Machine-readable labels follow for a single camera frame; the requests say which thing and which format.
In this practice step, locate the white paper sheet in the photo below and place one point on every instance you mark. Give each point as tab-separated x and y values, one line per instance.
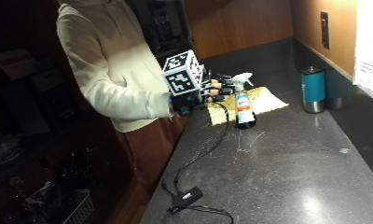
370	53

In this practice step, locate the yellow cleaning cloth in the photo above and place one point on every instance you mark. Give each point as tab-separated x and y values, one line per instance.
266	99

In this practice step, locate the teal steel travel tumbler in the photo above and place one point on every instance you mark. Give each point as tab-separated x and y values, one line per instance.
312	88

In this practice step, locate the black wall outlet plate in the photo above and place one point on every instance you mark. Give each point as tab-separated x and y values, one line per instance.
324	29

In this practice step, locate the small black adapter box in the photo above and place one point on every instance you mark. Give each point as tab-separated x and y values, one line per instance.
186	196

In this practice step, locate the spray bottle with white trigger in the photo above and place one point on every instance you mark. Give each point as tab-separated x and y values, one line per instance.
245	109

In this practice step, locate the pale cardboard box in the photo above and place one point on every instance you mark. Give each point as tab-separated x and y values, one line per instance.
15	63

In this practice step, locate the the person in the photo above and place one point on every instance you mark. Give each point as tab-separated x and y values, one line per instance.
108	56

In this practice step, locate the white cube with black markers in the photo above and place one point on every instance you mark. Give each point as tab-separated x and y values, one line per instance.
182	74

